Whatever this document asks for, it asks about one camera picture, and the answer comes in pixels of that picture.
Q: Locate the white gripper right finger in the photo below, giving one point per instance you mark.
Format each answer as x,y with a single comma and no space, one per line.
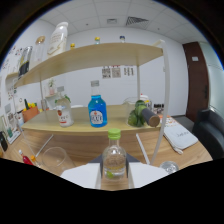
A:
146,173

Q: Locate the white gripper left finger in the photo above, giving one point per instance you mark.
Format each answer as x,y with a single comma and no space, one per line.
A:
83,174

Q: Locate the yellow drink can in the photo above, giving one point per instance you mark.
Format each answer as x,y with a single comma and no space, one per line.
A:
169,166

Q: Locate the clear bottle green cap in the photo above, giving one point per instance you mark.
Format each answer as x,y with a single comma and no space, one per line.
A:
114,160

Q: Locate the small red liquid bottle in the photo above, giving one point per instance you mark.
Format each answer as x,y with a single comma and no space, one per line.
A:
26,160

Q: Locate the clear glass with ice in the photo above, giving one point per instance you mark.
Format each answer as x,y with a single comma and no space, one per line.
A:
56,160

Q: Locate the white zip pouch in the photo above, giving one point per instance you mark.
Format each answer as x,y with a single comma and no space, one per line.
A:
180,136

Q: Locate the two-tier wooden shelf rack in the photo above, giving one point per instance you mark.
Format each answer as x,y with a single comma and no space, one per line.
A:
83,118

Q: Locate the dark cylinder wooden end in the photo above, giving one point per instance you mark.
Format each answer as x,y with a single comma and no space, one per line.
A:
150,116

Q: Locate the glass jar with limes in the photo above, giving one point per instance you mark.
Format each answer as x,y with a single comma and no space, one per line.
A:
134,115

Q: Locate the clear bottle red label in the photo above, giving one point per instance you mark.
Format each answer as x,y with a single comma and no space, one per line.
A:
65,114

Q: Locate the blue liquid bottle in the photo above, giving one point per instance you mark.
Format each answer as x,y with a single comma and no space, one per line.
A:
97,112

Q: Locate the white squeeze bottle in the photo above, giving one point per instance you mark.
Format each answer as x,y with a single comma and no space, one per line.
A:
144,100

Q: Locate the black office chair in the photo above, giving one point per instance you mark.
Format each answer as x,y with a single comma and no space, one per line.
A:
208,132

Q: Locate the white tray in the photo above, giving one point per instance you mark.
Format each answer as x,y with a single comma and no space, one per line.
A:
13,136

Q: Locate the black kettle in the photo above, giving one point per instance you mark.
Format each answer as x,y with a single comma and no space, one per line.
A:
3,141

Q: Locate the vase with white flowers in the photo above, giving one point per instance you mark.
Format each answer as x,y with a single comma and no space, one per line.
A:
51,88

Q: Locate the dark brown door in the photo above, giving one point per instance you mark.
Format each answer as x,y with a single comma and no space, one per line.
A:
196,78

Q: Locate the black silver foil bag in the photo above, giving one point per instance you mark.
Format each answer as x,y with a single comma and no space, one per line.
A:
25,61

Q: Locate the glass jar cork lid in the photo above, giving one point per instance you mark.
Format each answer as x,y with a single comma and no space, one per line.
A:
38,50

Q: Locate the blue bottle yellow cap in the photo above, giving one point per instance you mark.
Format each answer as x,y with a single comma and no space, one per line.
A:
97,40

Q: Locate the small bottle blue cap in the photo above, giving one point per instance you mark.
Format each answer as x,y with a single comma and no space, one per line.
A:
122,39

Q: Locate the large white bottle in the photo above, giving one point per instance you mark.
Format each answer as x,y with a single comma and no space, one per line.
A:
57,38

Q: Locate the ceiling air vent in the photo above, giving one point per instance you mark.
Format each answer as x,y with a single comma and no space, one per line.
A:
137,21

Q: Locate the multicolour wall poster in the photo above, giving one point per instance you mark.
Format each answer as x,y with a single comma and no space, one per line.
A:
129,71

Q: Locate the blue yellow wall poster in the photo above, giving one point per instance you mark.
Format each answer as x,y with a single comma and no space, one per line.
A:
106,72

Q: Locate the red white wall poster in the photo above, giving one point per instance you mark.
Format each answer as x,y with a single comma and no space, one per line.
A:
116,71

